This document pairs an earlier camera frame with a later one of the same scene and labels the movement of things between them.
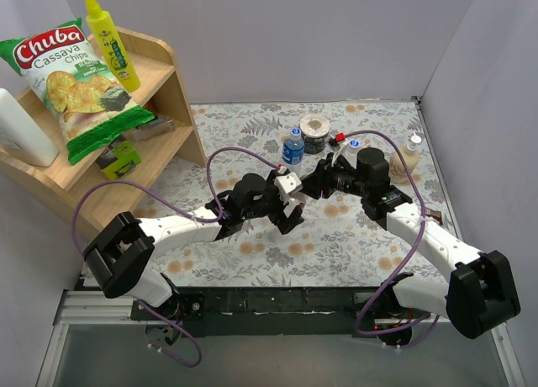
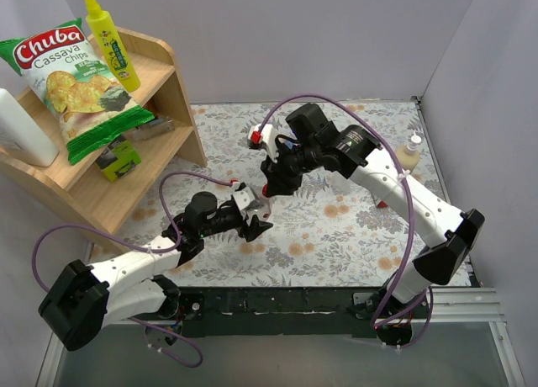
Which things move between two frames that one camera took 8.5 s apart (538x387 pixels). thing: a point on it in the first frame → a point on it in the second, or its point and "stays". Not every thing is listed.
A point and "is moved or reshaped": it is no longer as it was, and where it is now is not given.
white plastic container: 20,138 stays
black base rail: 321,310 stays
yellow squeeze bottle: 104,29 stays
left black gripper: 282,212 → 245,220
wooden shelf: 81,197 stays
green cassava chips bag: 64,68 stays
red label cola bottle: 300,199 is moved or reshaped
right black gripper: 322,178 → 279,168
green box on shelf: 119,158 stays
